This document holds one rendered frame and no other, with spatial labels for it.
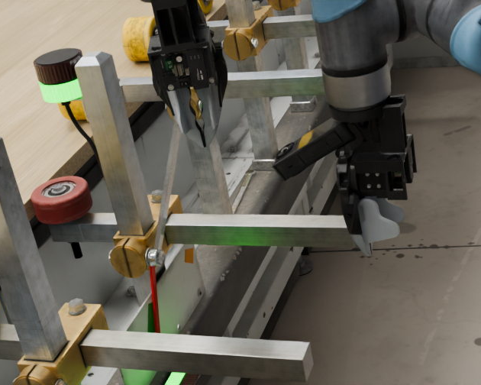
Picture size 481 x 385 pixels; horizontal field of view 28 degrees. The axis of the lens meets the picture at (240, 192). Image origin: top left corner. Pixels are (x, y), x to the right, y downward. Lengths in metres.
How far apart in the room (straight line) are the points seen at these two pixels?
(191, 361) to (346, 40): 0.38
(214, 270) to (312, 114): 0.56
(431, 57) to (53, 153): 2.66
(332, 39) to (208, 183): 0.48
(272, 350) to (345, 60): 0.32
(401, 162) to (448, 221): 1.77
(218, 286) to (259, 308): 0.89
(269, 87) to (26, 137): 0.41
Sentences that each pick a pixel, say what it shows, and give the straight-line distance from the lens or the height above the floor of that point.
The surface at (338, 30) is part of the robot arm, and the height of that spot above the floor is 1.12.
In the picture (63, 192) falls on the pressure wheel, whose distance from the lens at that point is 1.33.
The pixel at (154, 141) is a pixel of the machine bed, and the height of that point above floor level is 0.77.
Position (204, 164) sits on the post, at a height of 0.84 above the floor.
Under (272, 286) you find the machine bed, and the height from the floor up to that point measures 0.16.
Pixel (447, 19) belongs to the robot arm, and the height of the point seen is 1.14.
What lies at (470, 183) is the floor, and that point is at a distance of 3.06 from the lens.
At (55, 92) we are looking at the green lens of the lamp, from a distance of 1.18.
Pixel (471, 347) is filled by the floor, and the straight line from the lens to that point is 2.38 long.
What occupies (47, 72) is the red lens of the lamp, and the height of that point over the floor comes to 1.11.
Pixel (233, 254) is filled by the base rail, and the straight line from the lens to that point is 1.49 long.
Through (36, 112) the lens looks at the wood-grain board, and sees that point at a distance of 1.66.
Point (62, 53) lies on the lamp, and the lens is 1.20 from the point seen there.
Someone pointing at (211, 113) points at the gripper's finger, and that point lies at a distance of 1.13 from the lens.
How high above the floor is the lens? 1.46
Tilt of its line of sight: 27 degrees down
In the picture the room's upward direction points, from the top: 11 degrees counter-clockwise
